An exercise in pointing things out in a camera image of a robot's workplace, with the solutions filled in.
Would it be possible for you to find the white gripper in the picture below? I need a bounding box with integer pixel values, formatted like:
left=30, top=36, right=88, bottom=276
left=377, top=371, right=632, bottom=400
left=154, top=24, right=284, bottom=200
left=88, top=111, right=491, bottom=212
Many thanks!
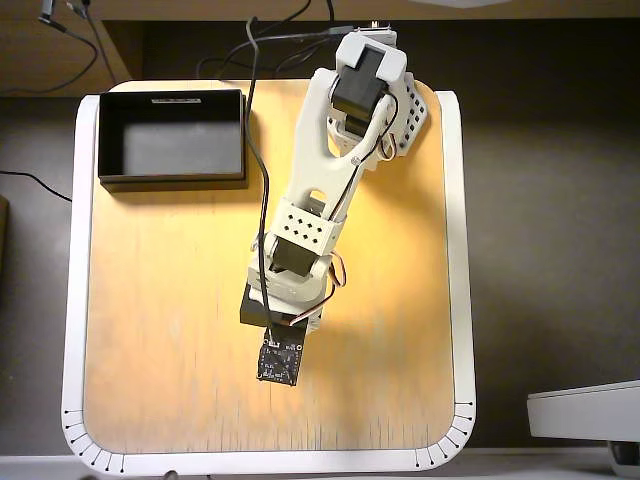
left=239, top=256, right=335, bottom=335

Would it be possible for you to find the black open box bin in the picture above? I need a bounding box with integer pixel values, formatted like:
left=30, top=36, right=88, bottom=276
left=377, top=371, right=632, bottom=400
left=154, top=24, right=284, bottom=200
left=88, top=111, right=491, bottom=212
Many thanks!
left=97, top=88, right=250, bottom=192

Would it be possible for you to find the white flat device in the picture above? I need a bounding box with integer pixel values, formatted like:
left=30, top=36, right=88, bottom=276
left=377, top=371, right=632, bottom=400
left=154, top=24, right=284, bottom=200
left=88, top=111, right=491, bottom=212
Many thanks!
left=527, top=379, right=640, bottom=442

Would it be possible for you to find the black camera circuit board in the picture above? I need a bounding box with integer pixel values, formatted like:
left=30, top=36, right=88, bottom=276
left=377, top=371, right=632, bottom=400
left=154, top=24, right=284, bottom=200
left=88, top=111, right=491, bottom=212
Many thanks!
left=256, top=335, right=305, bottom=387

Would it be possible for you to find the gripper servo wire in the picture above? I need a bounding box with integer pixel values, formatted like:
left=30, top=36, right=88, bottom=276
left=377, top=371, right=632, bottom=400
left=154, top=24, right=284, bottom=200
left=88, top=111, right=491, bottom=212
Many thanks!
left=287, top=252, right=349, bottom=329

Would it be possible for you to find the arm servo wire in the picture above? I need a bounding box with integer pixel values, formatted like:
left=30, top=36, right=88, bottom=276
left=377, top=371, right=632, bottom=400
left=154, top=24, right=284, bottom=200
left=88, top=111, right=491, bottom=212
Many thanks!
left=327, top=92, right=404, bottom=224

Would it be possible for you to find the black floor cable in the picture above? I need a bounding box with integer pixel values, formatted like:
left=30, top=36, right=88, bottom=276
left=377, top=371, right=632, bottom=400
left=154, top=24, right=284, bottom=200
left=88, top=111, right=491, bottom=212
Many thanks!
left=0, top=170, right=75, bottom=203

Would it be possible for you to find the grey straight cable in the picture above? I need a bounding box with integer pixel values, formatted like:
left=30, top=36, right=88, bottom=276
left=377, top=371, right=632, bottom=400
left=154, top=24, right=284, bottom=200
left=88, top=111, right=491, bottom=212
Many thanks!
left=64, top=0, right=120, bottom=84

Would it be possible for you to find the grey looped cable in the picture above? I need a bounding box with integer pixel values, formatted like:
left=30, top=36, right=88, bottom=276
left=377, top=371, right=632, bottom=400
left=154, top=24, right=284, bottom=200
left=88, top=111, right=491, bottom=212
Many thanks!
left=0, top=12, right=100, bottom=97

